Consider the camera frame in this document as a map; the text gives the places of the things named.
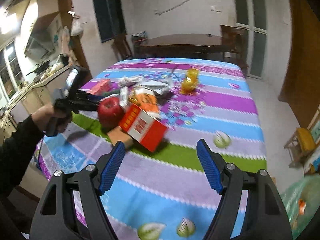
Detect white tissue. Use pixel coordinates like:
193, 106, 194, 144
118, 75, 144, 87

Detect orange snack packet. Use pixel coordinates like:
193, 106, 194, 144
129, 87, 160, 119

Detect red white cardboard box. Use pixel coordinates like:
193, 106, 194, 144
119, 104, 168, 152

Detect black sleeved left forearm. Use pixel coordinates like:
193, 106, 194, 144
1, 116, 44, 199

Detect green lined trash bin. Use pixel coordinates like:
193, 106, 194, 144
281, 174, 319, 239

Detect person's left hand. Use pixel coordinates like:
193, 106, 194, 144
31, 103, 72, 133

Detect red tissue packet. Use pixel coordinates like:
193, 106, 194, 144
88, 79, 112, 95

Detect red apple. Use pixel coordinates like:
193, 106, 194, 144
97, 97, 125, 129

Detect kitchen counter cabinets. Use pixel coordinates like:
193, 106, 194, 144
1, 54, 71, 141

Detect brown cardboard piece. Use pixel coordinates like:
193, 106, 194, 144
107, 126, 133, 149

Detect kitchen range hood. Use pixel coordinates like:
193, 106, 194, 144
24, 30, 55, 61

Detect white hanging plastic bag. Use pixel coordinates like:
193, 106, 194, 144
68, 10, 84, 36

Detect dark wooden chair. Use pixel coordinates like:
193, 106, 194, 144
220, 25, 248, 77
112, 33, 133, 61

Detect small yellow wooden chair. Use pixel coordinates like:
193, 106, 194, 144
284, 127, 316, 168

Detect colourful floral tablecloth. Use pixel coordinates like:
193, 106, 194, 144
34, 57, 267, 240

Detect dark window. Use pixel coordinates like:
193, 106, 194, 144
93, 0, 126, 43

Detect yellow snack bag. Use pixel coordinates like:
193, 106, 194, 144
180, 68, 199, 94

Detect dark wooden dining table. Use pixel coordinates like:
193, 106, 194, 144
137, 34, 231, 59

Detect glass balcony door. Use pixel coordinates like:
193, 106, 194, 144
234, 0, 267, 79

